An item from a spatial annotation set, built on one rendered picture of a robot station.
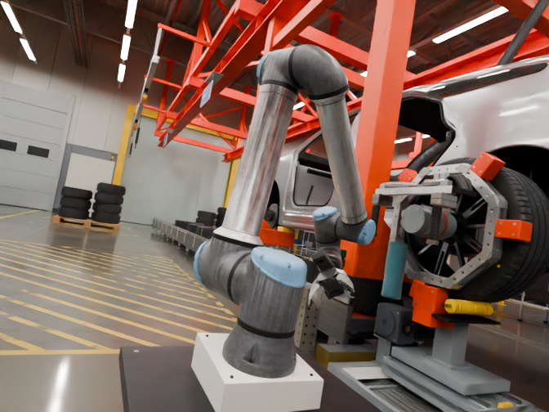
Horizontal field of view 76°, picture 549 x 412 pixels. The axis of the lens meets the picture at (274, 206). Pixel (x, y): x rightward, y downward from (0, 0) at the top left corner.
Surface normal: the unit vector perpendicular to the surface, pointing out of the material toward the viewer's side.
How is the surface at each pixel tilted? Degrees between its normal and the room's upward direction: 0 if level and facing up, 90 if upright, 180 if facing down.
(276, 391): 90
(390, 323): 90
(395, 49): 90
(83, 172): 90
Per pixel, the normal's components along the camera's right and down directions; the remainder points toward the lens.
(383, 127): 0.43, 0.02
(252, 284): -0.69, -0.17
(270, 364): 0.29, -0.29
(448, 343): -0.89, -0.18
